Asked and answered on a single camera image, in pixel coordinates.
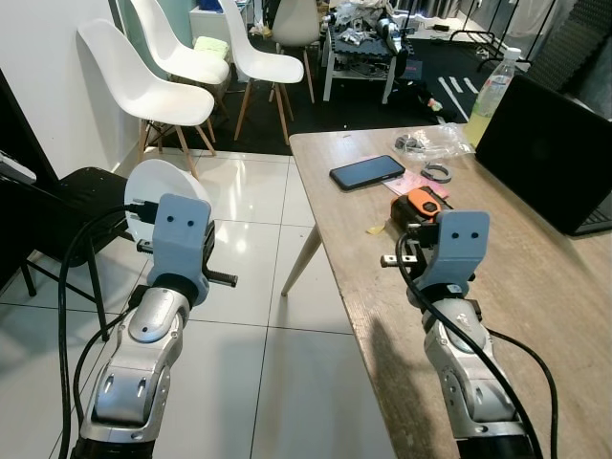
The white bowl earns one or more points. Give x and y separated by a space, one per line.
158 186

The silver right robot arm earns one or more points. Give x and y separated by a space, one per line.
469 373

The small yellow scrap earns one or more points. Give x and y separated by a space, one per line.
375 228

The orange and black tool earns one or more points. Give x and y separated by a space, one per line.
421 203

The pink paper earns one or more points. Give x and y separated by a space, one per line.
411 184

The black smartphone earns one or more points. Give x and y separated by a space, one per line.
367 172

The clear plastic bag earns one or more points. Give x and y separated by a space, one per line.
435 142

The light wooden table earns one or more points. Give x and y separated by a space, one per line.
535 306

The black chair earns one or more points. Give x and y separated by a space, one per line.
67 210

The black laptop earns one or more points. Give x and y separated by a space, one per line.
545 158

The clear bottle with yellow drink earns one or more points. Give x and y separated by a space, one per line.
492 96

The large white shell chair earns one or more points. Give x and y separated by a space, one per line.
143 91

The cluttered metal cart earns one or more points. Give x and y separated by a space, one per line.
363 48

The light green cushion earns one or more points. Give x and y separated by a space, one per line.
210 45

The dark acoustic foam panel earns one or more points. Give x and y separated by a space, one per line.
569 38

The grey shell chair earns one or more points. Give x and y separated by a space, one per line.
296 19

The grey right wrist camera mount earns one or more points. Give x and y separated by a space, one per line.
457 251

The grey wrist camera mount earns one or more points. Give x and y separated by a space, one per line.
457 251
182 249

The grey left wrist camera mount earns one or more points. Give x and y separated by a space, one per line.
182 249

